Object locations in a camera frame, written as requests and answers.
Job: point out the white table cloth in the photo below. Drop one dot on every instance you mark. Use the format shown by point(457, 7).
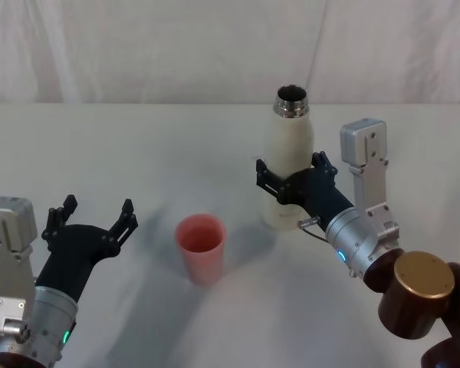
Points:
point(145, 153)

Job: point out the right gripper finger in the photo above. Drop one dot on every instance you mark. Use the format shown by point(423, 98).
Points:
point(272, 182)
point(326, 168)

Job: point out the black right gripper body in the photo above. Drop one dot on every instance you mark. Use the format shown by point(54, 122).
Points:
point(318, 195)

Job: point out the white curtain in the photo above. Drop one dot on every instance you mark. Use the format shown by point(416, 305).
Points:
point(176, 50)

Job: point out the cream vacuum bottle steel neck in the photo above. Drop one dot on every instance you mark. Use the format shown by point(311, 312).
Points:
point(289, 142)

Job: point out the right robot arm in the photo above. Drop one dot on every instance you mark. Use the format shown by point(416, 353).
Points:
point(372, 230)

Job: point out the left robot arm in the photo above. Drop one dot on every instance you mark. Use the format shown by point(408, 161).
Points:
point(7, 245)

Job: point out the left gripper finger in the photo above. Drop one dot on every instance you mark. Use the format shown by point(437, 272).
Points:
point(124, 226)
point(55, 220)

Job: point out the pink cup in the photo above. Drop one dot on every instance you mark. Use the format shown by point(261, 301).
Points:
point(205, 264)

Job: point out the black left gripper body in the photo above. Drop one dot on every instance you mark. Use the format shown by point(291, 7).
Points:
point(74, 249)

